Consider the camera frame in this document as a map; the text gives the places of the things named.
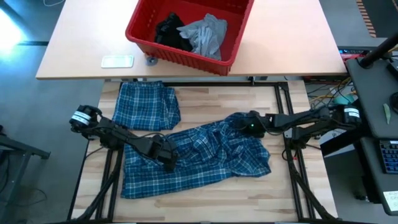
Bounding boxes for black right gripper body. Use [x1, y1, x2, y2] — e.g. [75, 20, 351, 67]
[236, 110, 269, 138]

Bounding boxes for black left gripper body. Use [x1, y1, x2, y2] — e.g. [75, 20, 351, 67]
[142, 134, 175, 162]

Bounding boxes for blue plaid button shirt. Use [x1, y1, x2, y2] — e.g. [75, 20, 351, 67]
[120, 111, 272, 200]

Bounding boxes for blue plaid pajama pants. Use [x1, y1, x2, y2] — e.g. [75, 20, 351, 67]
[111, 80, 182, 131]

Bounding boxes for red plastic laundry bin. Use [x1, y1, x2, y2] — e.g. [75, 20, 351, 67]
[125, 0, 255, 77]

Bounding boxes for white rectangular pad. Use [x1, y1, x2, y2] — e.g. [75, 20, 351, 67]
[100, 55, 135, 69]

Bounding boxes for light wood side table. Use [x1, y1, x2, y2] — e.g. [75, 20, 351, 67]
[35, 0, 348, 80]

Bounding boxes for grey garment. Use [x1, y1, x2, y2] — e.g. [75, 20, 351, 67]
[176, 13, 228, 62]

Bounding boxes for black garment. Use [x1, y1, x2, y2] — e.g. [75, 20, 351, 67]
[154, 11, 193, 53]

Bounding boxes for red electronic device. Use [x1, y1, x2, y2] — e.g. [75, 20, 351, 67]
[338, 46, 373, 62]

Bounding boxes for black operator desk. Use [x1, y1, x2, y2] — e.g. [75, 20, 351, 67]
[345, 57, 398, 216]

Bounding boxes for black metal stand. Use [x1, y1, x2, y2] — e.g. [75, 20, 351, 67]
[0, 124, 51, 218]

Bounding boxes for small green object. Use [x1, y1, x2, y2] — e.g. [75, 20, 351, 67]
[382, 103, 391, 125]

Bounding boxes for black keyboard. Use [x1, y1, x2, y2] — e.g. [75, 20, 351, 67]
[378, 139, 398, 174]

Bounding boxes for black desk pole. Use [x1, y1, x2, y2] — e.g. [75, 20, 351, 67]
[359, 32, 398, 68]

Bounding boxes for white paper sheet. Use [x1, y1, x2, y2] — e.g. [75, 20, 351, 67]
[382, 190, 398, 213]

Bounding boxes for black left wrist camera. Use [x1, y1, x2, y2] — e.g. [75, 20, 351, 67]
[160, 140, 175, 157]

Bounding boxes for black aluminium table frame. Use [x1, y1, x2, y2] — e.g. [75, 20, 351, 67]
[67, 79, 338, 224]

